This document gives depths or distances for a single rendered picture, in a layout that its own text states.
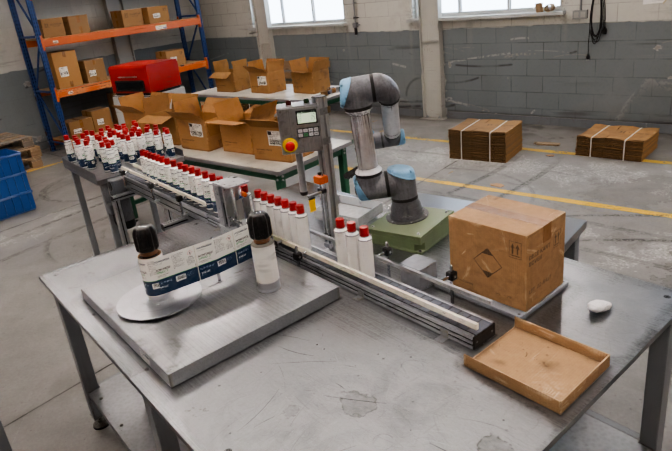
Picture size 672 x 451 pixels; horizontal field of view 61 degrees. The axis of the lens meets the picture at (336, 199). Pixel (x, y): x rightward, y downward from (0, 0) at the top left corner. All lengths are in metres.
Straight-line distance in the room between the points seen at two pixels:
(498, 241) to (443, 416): 0.61
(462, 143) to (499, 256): 4.42
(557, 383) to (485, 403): 0.21
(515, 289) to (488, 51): 6.02
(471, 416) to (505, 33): 6.43
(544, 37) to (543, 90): 0.63
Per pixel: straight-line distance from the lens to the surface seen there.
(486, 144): 6.21
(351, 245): 2.11
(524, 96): 7.69
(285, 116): 2.26
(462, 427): 1.59
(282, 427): 1.63
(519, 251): 1.90
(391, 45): 8.52
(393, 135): 2.62
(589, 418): 2.59
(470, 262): 2.03
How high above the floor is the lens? 1.90
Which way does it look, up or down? 20 degrees down
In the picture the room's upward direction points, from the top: 6 degrees counter-clockwise
